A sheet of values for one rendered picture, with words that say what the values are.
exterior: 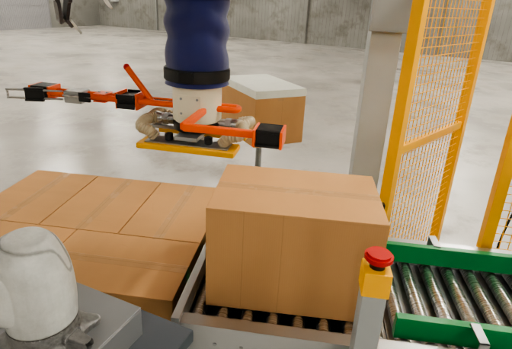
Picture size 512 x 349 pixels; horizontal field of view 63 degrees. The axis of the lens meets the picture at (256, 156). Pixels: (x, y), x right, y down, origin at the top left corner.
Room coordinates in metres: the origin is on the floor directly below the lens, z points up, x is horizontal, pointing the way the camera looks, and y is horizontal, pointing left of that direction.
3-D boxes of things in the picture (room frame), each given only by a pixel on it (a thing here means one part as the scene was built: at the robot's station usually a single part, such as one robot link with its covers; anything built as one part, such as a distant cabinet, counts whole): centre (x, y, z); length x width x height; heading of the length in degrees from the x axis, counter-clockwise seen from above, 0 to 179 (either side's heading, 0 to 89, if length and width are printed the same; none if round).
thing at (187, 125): (1.35, 0.43, 1.24); 0.93 x 0.30 x 0.04; 80
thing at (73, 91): (1.52, 0.67, 1.24); 0.07 x 0.07 x 0.04; 80
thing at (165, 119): (1.44, 0.22, 1.18); 0.34 x 0.25 x 0.06; 80
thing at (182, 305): (1.44, 0.20, 0.58); 0.70 x 0.03 x 0.06; 173
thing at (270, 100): (3.11, -0.02, 0.82); 0.60 x 0.40 x 0.40; 28
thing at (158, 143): (1.34, 0.23, 1.14); 0.34 x 0.10 x 0.05; 80
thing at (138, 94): (1.48, 0.46, 1.24); 0.10 x 0.08 x 0.06; 170
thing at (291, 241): (1.40, -0.16, 0.75); 0.60 x 0.40 x 0.40; 84
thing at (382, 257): (0.87, -0.31, 1.02); 0.07 x 0.07 x 0.04
